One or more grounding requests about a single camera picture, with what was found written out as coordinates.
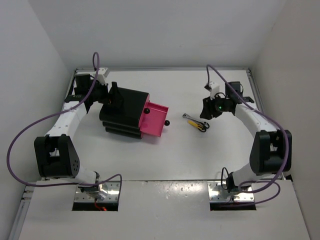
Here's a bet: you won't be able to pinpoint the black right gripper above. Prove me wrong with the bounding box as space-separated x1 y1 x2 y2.
200 93 230 121

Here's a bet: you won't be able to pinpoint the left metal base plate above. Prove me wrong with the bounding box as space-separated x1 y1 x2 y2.
74 181 121 204

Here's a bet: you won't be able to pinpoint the black drawer cabinet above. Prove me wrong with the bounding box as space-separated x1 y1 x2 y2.
99 87 149 140

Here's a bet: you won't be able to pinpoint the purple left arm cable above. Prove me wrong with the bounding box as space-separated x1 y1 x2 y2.
6 51 123 187

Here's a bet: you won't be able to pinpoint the silver ratchet wrench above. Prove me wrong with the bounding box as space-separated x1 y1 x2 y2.
182 113 209 126

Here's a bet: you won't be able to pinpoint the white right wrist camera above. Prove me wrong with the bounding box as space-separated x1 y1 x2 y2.
204 81 220 100

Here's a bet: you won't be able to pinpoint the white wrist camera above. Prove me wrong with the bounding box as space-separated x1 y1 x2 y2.
94 67 110 85
204 81 220 100

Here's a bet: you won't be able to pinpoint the black handled scissors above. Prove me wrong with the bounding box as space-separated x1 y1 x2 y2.
196 121 210 133

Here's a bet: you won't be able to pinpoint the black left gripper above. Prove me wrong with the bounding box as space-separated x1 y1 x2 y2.
88 80 123 106

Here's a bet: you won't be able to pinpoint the aluminium frame rail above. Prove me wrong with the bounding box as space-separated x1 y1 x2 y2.
246 67 286 180

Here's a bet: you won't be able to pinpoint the pink drawer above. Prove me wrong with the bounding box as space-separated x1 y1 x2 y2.
143 94 150 115
139 102 169 137
140 129 146 139

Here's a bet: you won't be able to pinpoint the pink top drawer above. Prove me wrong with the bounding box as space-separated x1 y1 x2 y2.
143 94 150 115

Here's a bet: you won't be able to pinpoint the pink bottom drawer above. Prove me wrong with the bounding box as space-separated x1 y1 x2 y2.
140 129 146 139

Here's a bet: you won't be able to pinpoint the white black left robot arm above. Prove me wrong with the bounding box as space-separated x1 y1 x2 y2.
34 72 110 196

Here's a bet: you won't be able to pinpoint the metal base plate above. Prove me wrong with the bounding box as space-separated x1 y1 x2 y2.
74 181 121 204
207 180 255 204

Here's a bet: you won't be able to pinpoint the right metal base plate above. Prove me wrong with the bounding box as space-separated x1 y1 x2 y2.
207 180 255 204

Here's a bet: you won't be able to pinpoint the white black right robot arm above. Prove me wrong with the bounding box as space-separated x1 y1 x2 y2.
200 81 292 193

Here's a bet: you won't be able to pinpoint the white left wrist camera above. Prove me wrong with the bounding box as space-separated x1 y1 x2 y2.
94 67 110 85

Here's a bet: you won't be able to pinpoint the yellow utility knife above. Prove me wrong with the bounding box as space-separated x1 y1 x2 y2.
187 120 203 130

